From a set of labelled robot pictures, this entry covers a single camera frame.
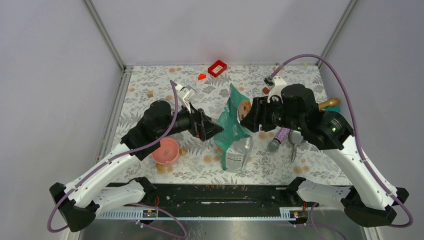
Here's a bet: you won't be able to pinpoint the purple glitter microphone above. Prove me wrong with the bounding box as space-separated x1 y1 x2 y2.
266 128 291 153

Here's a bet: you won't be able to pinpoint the red small box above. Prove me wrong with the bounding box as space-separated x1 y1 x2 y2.
207 60 228 78

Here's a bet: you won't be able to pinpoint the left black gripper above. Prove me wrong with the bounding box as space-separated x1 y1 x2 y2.
157 99 224 141

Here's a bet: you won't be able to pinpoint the brown small block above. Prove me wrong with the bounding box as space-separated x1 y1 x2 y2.
262 87 270 95

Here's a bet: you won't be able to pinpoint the teal small block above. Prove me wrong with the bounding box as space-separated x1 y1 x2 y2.
325 106 341 113

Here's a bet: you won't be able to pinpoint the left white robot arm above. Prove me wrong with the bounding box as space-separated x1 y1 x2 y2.
47 100 224 233

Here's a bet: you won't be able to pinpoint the gold microphone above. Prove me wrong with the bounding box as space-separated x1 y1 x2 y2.
318 97 340 110

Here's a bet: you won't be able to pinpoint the purple cable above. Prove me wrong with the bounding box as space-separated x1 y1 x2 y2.
264 53 414 229
46 79 180 233

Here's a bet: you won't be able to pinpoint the green silver pet food bag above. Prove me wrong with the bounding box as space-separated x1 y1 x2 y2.
213 84 254 173

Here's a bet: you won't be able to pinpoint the metal scissors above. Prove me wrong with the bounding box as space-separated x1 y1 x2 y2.
288 130 304 163

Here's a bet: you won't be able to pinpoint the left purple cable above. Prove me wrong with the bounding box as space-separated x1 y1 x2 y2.
46 79 180 233

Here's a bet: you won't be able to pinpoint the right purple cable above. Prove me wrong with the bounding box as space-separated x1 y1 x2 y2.
264 53 414 229

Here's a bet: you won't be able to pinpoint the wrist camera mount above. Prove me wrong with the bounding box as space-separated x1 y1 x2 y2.
175 83 197 114
264 75 288 103

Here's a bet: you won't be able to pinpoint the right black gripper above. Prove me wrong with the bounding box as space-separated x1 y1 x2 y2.
239 93 305 132

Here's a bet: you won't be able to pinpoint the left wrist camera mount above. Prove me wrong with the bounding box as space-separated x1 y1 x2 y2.
175 83 197 114

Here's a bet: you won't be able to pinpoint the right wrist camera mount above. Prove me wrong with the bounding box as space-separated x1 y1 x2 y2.
264 75 288 103

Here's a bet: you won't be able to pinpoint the pink pet bowl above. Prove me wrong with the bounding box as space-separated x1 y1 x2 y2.
151 137 180 167

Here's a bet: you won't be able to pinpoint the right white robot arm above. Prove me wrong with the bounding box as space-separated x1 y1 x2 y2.
238 84 409 228

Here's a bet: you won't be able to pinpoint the floral table mat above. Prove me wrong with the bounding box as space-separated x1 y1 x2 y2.
113 65 350 185

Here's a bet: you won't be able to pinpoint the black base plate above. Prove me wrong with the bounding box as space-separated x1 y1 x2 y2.
123 178 321 220

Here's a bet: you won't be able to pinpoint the orange red small block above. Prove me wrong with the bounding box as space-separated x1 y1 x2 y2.
197 73 207 81

